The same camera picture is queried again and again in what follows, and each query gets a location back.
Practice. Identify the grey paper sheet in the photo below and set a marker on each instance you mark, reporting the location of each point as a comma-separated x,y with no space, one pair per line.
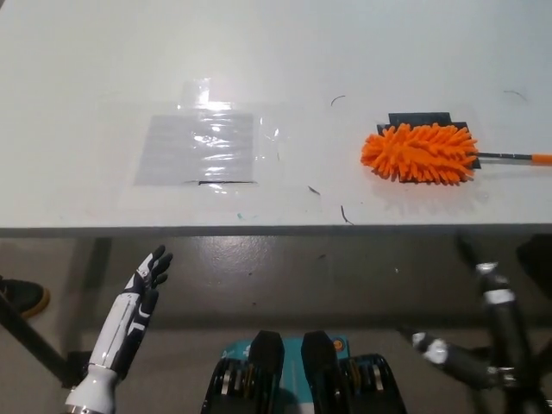
172,151

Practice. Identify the black table leg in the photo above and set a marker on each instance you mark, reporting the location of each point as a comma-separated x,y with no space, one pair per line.
34,340

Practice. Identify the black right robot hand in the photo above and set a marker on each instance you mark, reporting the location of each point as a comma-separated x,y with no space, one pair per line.
509,345

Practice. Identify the clear plastic film cover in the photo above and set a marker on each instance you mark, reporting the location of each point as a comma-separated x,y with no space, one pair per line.
293,129

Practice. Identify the black shoe tan sole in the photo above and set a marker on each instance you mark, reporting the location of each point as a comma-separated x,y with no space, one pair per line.
23,295

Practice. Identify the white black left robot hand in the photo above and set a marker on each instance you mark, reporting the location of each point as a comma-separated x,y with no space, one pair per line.
129,310

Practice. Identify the orange microfibre telescopic duster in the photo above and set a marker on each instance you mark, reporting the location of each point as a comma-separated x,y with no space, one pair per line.
418,153

